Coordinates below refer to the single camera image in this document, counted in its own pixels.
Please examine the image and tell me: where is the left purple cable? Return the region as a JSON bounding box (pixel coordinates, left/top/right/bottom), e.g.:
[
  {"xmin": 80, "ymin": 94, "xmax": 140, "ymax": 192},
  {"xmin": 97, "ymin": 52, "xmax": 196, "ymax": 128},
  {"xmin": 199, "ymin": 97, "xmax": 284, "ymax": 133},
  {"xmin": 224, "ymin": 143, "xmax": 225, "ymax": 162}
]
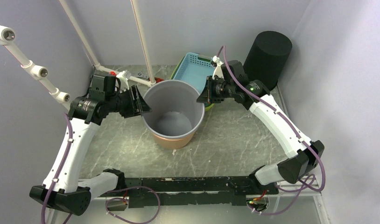
[{"xmin": 40, "ymin": 112, "xmax": 75, "ymax": 224}]

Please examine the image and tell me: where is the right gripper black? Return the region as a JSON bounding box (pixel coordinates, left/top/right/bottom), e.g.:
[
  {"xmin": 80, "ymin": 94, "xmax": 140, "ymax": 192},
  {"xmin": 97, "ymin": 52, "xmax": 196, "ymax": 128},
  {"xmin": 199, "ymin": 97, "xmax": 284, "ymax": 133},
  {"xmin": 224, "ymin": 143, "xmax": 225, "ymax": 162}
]
[{"xmin": 197, "ymin": 76, "xmax": 235, "ymax": 104}]

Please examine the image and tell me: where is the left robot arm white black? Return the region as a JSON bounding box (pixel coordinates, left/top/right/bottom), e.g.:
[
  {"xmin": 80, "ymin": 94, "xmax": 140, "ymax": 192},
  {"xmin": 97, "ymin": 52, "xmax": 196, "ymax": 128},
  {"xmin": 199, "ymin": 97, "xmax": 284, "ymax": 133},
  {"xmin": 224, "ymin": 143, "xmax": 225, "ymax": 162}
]
[{"xmin": 29, "ymin": 75, "xmax": 151, "ymax": 216}]

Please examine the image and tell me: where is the grey plastic bucket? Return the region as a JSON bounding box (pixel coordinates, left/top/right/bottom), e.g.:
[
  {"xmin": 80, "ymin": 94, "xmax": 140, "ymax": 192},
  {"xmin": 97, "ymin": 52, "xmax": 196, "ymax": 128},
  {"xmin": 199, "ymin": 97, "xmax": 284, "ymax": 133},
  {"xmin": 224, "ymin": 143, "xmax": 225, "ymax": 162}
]
[{"xmin": 141, "ymin": 80, "xmax": 205, "ymax": 139}]

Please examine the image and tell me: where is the green plastic basket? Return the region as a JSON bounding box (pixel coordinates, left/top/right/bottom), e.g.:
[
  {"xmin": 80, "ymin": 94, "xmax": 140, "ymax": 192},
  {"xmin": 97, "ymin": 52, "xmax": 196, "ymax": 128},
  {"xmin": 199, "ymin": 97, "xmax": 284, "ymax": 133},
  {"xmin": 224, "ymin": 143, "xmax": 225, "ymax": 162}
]
[{"xmin": 204, "ymin": 103, "xmax": 214, "ymax": 112}]

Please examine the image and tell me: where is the black plastic bucket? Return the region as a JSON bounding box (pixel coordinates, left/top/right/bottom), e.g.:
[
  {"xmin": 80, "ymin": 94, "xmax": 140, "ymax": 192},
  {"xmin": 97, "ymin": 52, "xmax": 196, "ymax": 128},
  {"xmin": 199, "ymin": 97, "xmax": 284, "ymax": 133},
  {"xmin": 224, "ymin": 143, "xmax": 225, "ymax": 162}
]
[{"xmin": 243, "ymin": 31, "xmax": 292, "ymax": 91}]

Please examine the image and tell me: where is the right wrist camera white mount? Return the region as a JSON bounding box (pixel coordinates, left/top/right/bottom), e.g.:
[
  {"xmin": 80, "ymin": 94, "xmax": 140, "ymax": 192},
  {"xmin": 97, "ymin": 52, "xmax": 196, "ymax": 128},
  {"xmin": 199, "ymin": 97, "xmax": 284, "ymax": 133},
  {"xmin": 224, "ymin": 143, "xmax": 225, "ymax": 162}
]
[{"xmin": 211, "ymin": 56, "xmax": 224, "ymax": 79}]

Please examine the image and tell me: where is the small red clip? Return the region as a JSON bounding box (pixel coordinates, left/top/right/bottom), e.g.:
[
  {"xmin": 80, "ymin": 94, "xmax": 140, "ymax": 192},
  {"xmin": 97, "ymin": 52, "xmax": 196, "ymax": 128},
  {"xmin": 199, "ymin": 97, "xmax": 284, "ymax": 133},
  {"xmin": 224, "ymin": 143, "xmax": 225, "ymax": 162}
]
[{"xmin": 155, "ymin": 77, "xmax": 164, "ymax": 83}]

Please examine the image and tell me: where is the white pvc pipe frame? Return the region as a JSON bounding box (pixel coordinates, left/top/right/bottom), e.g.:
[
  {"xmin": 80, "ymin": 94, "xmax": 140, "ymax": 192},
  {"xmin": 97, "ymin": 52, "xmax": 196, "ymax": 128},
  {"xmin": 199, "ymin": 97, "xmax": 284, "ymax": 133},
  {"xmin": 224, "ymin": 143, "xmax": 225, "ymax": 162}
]
[{"xmin": 0, "ymin": 0, "xmax": 157, "ymax": 110}]

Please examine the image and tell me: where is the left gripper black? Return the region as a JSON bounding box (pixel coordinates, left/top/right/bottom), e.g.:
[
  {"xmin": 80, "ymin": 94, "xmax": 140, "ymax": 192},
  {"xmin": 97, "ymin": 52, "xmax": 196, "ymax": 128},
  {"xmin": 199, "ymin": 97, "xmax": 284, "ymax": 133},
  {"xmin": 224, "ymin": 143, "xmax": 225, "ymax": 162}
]
[{"xmin": 106, "ymin": 85, "xmax": 152, "ymax": 119}]

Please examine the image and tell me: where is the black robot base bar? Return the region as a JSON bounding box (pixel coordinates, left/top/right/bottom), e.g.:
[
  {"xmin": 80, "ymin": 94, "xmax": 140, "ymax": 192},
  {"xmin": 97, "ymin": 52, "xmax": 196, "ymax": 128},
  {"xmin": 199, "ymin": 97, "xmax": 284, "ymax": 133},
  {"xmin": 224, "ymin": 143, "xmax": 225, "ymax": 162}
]
[{"xmin": 102, "ymin": 176, "xmax": 279, "ymax": 208}]

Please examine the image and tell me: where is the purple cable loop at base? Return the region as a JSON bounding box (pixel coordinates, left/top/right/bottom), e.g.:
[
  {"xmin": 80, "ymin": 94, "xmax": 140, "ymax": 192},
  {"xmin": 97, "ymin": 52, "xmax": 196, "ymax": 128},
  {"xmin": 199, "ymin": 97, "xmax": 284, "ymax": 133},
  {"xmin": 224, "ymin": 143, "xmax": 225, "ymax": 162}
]
[{"xmin": 105, "ymin": 186, "xmax": 161, "ymax": 224}]

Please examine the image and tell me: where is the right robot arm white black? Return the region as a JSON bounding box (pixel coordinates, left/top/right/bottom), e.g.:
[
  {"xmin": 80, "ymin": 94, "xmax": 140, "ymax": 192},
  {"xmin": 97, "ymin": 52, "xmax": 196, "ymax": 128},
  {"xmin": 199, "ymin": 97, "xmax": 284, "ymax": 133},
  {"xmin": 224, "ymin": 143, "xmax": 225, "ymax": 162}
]
[{"xmin": 197, "ymin": 56, "xmax": 324, "ymax": 194}]

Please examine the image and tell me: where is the light blue plastic basket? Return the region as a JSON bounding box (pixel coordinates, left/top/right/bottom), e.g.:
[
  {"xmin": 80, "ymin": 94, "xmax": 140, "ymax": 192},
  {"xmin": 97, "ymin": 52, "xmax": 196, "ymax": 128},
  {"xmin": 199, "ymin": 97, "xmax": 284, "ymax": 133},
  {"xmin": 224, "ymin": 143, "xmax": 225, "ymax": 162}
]
[{"xmin": 170, "ymin": 52, "xmax": 215, "ymax": 93}]

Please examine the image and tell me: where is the orange plastic bucket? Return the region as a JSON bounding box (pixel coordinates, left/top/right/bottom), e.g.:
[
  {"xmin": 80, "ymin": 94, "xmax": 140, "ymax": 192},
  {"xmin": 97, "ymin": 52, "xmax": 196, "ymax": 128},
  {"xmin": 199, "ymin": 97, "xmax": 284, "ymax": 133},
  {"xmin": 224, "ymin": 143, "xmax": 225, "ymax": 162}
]
[{"xmin": 151, "ymin": 131, "xmax": 195, "ymax": 150}]

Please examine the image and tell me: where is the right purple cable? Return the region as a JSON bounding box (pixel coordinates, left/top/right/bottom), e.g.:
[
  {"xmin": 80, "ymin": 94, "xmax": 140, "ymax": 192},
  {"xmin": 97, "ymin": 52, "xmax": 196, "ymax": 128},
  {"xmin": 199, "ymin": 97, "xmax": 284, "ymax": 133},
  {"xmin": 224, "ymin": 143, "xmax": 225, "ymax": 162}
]
[{"xmin": 215, "ymin": 45, "xmax": 327, "ymax": 193}]

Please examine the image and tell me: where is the aluminium rail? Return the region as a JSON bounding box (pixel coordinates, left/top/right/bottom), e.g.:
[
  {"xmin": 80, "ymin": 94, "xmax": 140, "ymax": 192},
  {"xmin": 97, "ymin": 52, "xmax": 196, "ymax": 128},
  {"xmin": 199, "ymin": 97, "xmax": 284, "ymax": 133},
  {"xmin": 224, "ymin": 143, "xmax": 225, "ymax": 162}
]
[{"xmin": 74, "ymin": 175, "xmax": 322, "ymax": 200}]

